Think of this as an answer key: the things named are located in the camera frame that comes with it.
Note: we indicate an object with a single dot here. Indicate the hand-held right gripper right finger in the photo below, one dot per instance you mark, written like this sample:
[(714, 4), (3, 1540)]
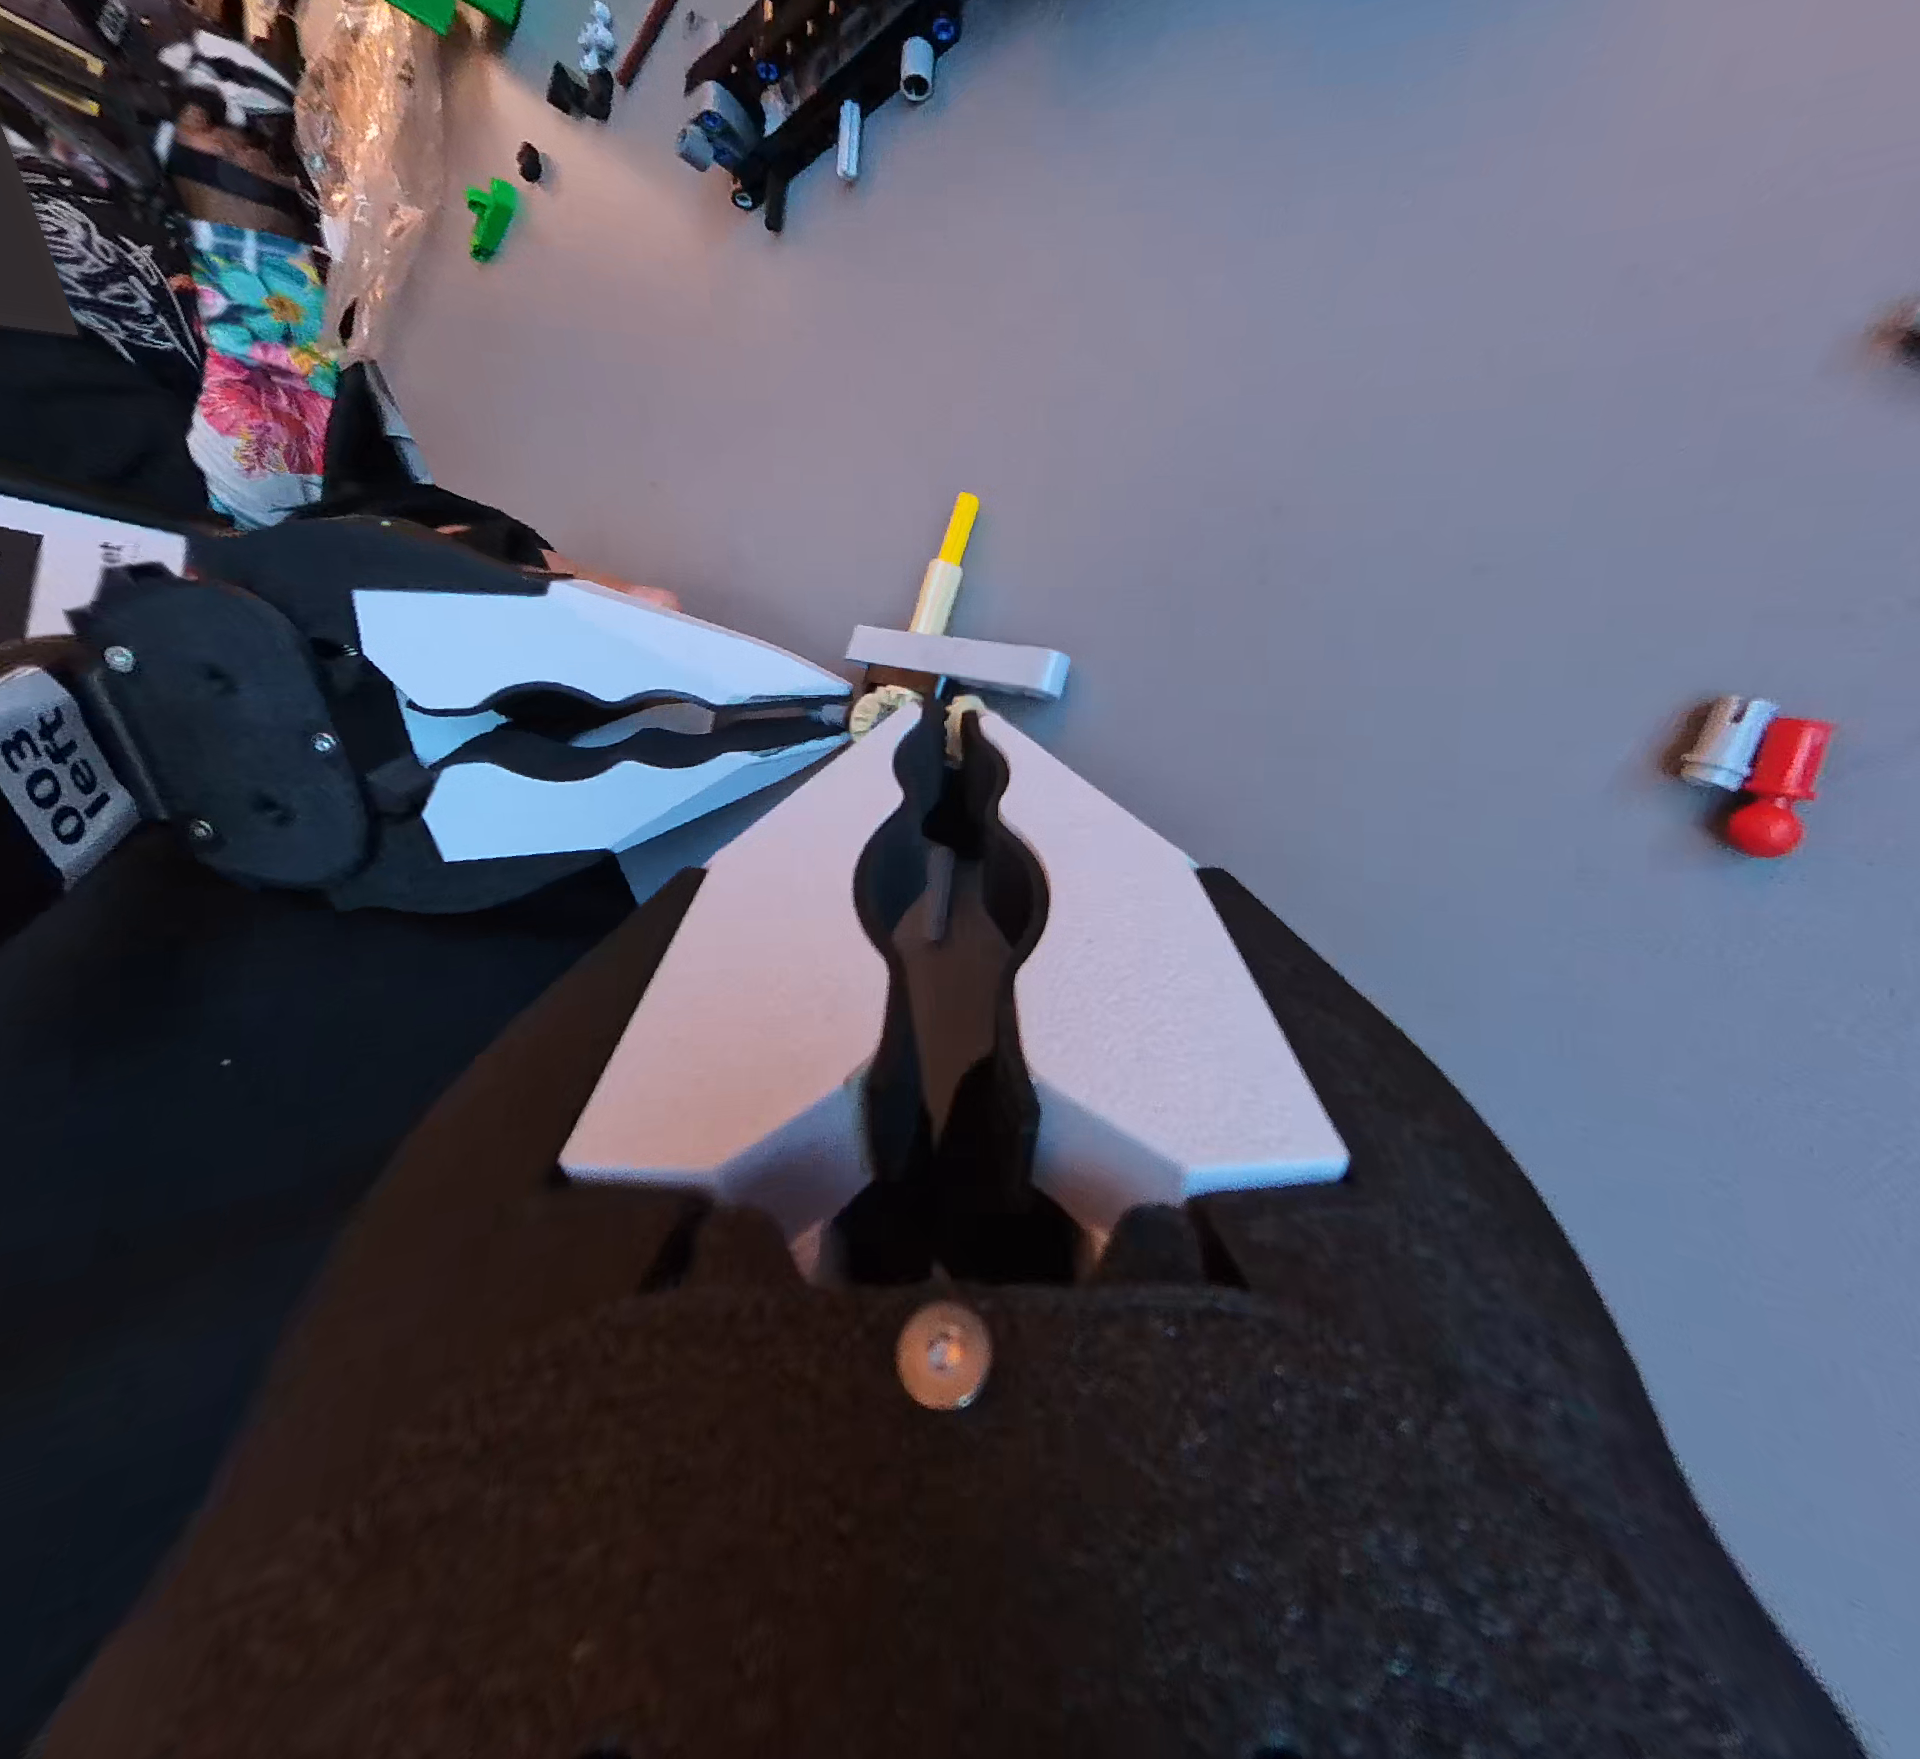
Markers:
[(1155, 1009)]

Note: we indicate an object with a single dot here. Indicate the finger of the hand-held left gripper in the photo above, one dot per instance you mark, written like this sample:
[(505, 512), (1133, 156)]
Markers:
[(598, 641), (554, 808)]

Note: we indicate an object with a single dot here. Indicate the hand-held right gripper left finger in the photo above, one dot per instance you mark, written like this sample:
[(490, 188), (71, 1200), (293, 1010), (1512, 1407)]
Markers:
[(718, 1009)]

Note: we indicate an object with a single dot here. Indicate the small lego gear assembly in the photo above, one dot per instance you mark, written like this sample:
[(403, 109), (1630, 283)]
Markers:
[(976, 661)]

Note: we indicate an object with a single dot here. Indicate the green lego piece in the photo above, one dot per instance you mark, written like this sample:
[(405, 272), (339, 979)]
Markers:
[(490, 223)]

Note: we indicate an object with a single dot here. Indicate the black lego block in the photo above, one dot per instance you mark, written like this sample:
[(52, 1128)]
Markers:
[(577, 93)]

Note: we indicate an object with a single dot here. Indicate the white grey lego piece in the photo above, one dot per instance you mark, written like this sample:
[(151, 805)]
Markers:
[(598, 36)]

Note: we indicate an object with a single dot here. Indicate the brown lego axle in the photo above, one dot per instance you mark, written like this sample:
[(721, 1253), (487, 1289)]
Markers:
[(647, 36)]

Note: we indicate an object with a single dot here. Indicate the red and grey lego piece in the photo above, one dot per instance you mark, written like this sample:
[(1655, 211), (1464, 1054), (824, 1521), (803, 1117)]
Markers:
[(1778, 762)]

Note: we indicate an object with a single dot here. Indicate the lego truck model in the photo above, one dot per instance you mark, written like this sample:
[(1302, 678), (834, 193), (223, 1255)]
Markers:
[(839, 6)]

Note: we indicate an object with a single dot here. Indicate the floral printed cloth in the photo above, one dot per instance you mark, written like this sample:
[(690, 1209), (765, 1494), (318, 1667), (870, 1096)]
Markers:
[(261, 409)]

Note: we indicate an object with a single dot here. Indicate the black printed cloth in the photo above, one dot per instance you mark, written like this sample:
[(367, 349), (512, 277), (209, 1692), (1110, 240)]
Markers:
[(120, 289)]

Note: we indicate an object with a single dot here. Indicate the clear plastic bag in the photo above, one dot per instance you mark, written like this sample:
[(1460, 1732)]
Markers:
[(367, 109)]

